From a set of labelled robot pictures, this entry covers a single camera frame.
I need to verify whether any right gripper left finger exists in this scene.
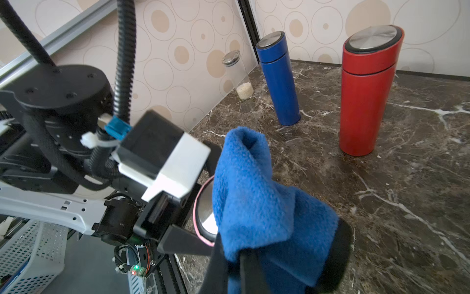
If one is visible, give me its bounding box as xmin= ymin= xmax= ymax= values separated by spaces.
xmin=199 ymin=233 xmax=228 ymax=294

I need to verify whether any pink thermos bottle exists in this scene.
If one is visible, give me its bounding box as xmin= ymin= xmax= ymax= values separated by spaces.
xmin=193 ymin=176 xmax=218 ymax=247

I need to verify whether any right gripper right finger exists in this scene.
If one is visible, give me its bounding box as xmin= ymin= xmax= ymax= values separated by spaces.
xmin=240 ymin=249 xmax=270 ymax=294

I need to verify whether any clear glass cup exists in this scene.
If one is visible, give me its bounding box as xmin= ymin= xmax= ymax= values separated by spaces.
xmin=222 ymin=50 xmax=254 ymax=100

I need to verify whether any blue cloth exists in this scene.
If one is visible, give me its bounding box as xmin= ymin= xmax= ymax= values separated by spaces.
xmin=212 ymin=127 xmax=352 ymax=294

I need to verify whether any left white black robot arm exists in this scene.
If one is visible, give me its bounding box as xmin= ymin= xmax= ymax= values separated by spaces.
xmin=1 ymin=1 xmax=212 ymax=256

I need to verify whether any red thermos bottle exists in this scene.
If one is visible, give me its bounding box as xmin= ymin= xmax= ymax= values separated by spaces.
xmin=339 ymin=24 xmax=405 ymax=157

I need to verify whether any white plastic basket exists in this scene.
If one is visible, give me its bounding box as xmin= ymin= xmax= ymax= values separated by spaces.
xmin=1 ymin=220 xmax=69 ymax=294

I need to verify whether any blue thermos bottle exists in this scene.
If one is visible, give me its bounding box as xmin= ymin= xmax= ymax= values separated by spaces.
xmin=256 ymin=31 xmax=301 ymax=126

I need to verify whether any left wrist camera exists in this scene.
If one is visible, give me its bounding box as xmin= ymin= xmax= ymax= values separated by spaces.
xmin=116 ymin=110 xmax=211 ymax=203

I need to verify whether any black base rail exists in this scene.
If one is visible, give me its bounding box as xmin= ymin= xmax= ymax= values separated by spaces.
xmin=126 ymin=241 xmax=187 ymax=294

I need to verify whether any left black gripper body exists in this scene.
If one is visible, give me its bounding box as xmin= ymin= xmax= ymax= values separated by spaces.
xmin=133 ymin=141 xmax=222 ymax=256

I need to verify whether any left diagonal aluminium rail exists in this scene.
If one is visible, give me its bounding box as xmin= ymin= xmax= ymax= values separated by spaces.
xmin=1 ymin=0 xmax=117 ymax=87

